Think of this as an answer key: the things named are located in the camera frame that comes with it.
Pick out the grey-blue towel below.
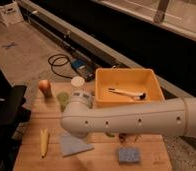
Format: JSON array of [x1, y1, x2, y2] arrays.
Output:
[[59, 133, 94, 157]]

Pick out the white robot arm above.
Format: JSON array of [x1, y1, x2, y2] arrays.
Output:
[[60, 90, 196, 138]]

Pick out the white paper cup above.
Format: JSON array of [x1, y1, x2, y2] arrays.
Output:
[[71, 76, 85, 90]]

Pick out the green translucent cup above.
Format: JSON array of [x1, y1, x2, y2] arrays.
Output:
[[57, 92, 69, 111]]

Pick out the blue black power device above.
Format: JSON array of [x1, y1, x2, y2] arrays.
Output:
[[71, 59, 95, 82]]

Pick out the yellow plastic bin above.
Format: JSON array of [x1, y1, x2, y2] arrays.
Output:
[[95, 68, 164, 107]]

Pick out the dark grape bunch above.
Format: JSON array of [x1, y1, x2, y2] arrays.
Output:
[[118, 133, 140, 144]]

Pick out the yellow corn cob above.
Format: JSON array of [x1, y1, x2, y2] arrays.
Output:
[[40, 129, 49, 158]]

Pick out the blue sponge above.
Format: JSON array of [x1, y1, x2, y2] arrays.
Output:
[[118, 147, 140, 163]]

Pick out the black chair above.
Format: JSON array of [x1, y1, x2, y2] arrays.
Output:
[[0, 69, 31, 171]]

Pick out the white cardboard box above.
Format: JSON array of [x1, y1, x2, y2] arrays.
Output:
[[0, 1, 23, 26]]

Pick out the black coiled cable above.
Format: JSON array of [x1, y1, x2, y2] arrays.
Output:
[[47, 53, 74, 80]]

